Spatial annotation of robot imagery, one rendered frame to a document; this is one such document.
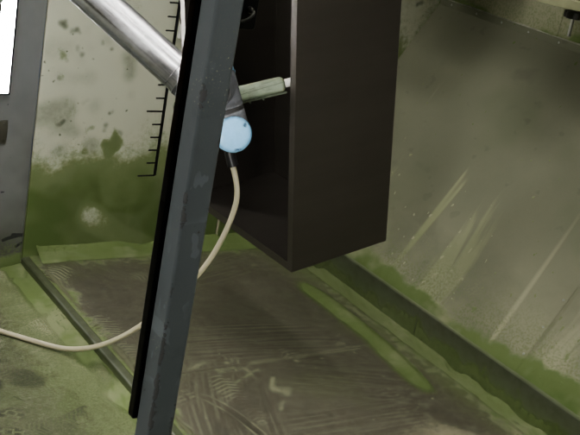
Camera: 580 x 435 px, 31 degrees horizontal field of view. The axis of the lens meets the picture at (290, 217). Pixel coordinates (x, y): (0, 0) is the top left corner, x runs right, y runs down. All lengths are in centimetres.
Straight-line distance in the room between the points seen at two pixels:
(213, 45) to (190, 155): 18
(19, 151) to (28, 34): 41
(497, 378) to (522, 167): 78
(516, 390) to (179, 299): 185
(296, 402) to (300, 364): 25
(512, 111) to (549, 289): 77
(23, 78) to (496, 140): 168
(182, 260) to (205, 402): 142
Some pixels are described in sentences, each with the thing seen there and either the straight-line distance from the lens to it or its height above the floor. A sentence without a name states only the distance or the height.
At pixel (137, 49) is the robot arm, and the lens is 247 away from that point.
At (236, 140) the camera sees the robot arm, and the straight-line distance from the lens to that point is 258.
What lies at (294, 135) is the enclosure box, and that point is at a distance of 284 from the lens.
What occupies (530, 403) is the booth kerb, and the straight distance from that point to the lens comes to 342.
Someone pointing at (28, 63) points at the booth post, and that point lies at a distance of 366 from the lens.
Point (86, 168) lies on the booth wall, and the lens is 387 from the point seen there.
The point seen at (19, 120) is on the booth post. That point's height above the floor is 55.
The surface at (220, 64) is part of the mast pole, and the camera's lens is 166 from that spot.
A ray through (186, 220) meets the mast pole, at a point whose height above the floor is 101.
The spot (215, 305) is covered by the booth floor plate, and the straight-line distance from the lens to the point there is 373.
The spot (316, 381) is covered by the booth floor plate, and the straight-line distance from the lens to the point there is 336.
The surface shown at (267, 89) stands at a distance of 291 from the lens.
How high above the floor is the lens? 162
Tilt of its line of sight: 20 degrees down
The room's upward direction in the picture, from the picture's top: 11 degrees clockwise
